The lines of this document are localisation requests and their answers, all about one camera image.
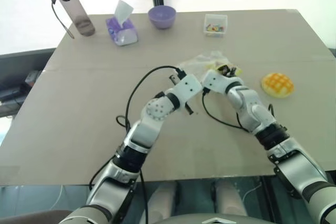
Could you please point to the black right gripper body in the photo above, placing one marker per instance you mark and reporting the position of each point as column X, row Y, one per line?
column 228, row 72

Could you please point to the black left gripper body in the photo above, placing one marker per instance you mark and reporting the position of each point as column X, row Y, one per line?
column 174, row 79

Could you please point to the small yellow snack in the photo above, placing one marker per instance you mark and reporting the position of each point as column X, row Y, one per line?
column 211, row 66

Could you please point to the clear plastic bag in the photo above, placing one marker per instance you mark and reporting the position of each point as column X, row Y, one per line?
column 197, row 62

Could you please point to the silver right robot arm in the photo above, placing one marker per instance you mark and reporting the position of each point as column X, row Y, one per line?
column 252, row 103

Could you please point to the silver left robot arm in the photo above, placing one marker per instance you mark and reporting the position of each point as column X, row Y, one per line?
column 157, row 111

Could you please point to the orange checkered bun snack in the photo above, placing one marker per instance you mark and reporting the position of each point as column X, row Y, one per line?
column 277, row 85

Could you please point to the clear box of colourful bits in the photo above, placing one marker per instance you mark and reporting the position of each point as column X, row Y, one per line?
column 215, row 26

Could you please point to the purple bowl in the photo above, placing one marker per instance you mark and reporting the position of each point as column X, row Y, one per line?
column 162, row 16

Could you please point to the purple tissue pack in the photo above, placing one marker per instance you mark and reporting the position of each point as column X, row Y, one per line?
column 123, row 31

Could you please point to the smoky water bottle black cap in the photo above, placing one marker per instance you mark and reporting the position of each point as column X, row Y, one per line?
column 77, row 11

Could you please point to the pale rounded robot leg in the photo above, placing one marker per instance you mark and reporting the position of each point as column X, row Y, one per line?
column 231, row 200
column 162, row 203

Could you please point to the black table leg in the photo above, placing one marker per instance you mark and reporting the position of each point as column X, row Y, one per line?
column 269, row 197

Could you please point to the grey robot chest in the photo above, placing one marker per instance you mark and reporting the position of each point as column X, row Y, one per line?
column 207, row 220

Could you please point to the dark cluttered side shelf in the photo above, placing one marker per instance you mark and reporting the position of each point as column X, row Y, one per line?
column 21, row 77

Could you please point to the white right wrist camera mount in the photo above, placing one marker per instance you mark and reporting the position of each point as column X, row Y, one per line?
column 216, row 82

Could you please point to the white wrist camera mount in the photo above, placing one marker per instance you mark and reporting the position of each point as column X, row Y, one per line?
column 187, row 89
column 216, row 82

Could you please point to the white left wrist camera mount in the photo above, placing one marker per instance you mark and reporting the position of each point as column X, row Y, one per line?
column 187, row 89

